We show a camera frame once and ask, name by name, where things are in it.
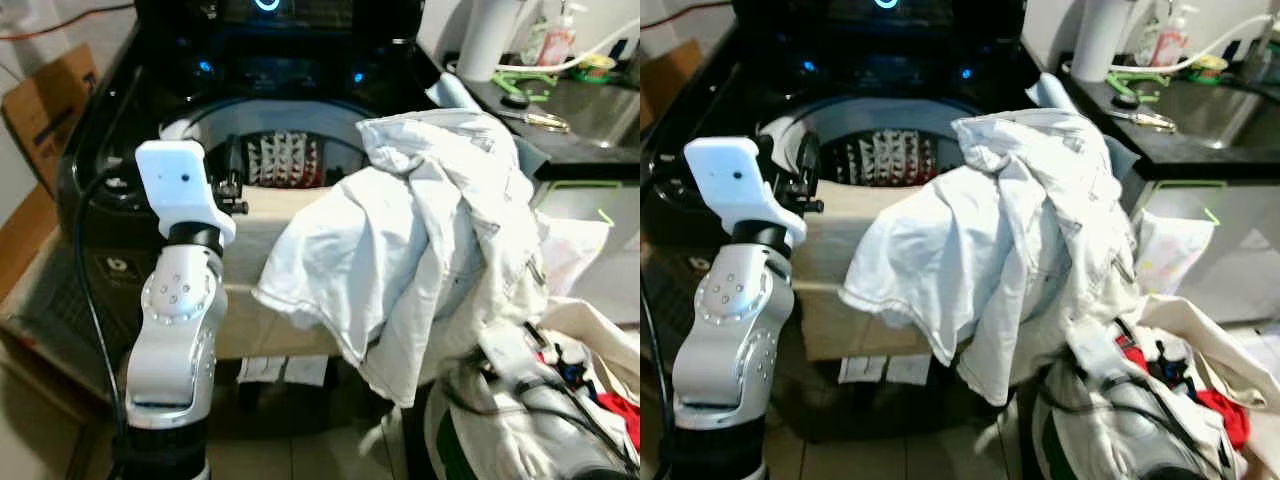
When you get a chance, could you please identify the white shirt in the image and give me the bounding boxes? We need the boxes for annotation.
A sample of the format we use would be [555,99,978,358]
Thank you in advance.
[838,165,1021,366]
[252,165,433,366]

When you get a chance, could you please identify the white jeans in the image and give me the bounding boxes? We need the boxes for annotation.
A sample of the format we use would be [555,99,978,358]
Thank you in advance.
[355,108,551,409]
[950,108,1141,406]

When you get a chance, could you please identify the black washing machine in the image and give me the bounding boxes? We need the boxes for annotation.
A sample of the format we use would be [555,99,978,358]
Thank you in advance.
[55,0,553,441]
[640,0,1141,441]

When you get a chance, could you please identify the triangle patterned cloth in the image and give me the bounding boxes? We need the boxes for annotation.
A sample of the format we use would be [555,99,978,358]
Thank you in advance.
[245,130,326,189]
[848,128,939,187]

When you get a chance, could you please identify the beige towel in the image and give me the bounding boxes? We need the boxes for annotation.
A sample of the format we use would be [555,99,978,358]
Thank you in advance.
[795,180,941,386]
[205,183,351,388]

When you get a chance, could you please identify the brown cardboard box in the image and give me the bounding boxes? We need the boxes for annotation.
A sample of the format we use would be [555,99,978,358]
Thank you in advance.
[0,42,101,196]
[640,38,703,131]

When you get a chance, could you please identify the thin green hanger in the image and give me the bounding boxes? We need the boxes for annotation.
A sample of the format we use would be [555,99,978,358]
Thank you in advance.
[545,178,616,226]
[1140,178,1226,226]

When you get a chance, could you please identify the white printed plastic bag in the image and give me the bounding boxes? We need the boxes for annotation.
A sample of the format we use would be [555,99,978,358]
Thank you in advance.
[1135,205,1221,296]
[540,210,613,296]

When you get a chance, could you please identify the blue grey towel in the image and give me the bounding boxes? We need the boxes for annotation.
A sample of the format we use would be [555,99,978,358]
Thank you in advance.
[425,72,551,183]
[1025,72,1141,186]

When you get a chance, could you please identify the scissors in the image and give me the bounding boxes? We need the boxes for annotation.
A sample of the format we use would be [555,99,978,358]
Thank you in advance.
[1108,108,1179,133]
[500,108,571,133]

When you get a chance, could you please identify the white canvas laundry bag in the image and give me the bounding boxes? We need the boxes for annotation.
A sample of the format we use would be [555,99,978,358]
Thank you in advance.
[425,295,640,480]
[1030,292,1280,480]

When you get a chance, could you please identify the pump bottle red label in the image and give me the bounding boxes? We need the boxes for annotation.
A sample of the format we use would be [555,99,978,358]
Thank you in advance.
[1158,0,1201,67]
[542,0,589,67]

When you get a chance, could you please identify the clear bottle green label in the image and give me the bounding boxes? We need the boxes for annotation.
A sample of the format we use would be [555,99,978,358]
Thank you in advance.
[1135,12,1163,67]
[520,15,549,67]

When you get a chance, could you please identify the red garment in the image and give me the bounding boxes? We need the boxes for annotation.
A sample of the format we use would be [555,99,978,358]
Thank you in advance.
[1120,345,1251,451]
[598,390,640,451]

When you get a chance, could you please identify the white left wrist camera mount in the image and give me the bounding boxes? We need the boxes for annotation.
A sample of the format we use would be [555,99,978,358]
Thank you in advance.
[135,140,238,246]
[683,136,807,248]

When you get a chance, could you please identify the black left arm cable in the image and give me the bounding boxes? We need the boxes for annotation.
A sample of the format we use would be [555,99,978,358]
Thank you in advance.
[640,285,669,446]
[72,165,136,471]

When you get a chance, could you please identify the red cable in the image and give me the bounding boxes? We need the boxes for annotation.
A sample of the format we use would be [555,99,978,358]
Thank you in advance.
[640,0,731,29]
[0,3,136,41]

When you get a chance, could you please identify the white hose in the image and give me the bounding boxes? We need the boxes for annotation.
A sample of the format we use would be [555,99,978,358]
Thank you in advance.
[1110,12,1276,75]
[495,15,640,77]

